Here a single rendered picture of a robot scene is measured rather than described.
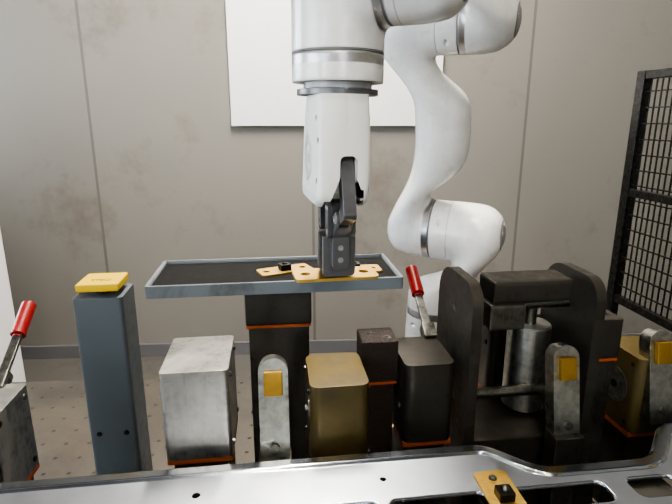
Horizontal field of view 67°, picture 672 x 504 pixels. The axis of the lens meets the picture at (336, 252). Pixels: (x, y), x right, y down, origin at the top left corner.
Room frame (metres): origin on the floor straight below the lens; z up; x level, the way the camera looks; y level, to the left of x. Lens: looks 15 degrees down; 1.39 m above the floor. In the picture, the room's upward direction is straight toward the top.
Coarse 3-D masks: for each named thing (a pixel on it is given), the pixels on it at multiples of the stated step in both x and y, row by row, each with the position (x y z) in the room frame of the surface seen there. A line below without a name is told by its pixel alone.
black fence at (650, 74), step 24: (648, 72) 1.78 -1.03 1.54; (648, 96) 1.79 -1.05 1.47; (648, 144) 1.75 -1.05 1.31; (624, 168) 1.82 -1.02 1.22; (624, 192) 1.80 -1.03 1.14; (648, 192) 1.70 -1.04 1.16; (624, 216) 1.79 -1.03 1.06; (648, 216) 1.70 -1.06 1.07; (624, 240) 1.79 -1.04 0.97; (624, 264) 1.77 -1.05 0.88; (648, 288) 1.65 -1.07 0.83; (648, 312) 1.61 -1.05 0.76
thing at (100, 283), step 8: (88, 280) 0.72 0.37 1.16; (96, 280) 0.72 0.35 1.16; (104, 280) 0.72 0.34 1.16; (112, 280) 0.72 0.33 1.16; (120, 280) 0.72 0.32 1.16; (80, 288) 0.69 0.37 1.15; (88, 288) 0.70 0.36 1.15; (96, 288) 0.70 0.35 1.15; (104, 288) 0.70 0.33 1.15; (112, 288) 0.70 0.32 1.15
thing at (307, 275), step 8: (296, 272) 0.49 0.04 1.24; (304, 272) 0.49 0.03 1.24; (312, 272) 0.49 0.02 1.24; (320, 272) 0.49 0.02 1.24; (360, 272) 0.49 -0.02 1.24; (368, 272) 0.49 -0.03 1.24; (376, 272) 0.49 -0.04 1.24; (296, 280) 0.47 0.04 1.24; (304, 280) 0.47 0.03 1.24; (312, 280) 0.47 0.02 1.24; (320, 280) 0.47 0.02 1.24; (328, 280) 0.47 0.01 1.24; (336, 280) 0.47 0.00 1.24; (344, 280) 0.47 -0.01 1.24
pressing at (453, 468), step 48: (48, 480) 0.48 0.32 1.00; (96, 480) 0.48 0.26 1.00; (144, 480) 0.48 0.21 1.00; (192, 480) 0.49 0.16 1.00; (240, 480) 0.49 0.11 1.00; (288, 480) 0.49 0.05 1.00; (336, 480) 0.49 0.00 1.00; (432, 480) 0.49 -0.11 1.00; (528, 480) 0.49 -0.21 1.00; (576, 480) 0.49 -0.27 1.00; (624, 480) 0.49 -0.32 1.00
